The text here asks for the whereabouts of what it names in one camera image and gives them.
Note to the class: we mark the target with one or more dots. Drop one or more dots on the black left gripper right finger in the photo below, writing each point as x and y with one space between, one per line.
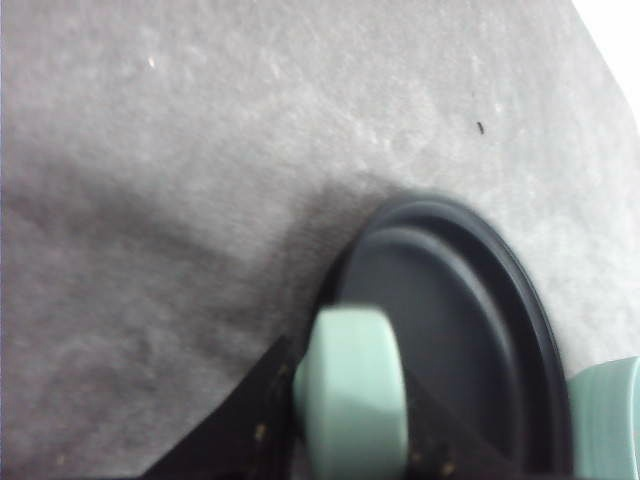
442 447

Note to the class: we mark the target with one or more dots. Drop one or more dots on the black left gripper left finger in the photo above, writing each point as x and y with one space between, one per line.
250 435

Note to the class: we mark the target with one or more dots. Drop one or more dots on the black frying pan green handle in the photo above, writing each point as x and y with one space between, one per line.
427 287

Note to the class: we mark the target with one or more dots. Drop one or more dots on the teal ceramic bowl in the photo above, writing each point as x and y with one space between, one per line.
604 401

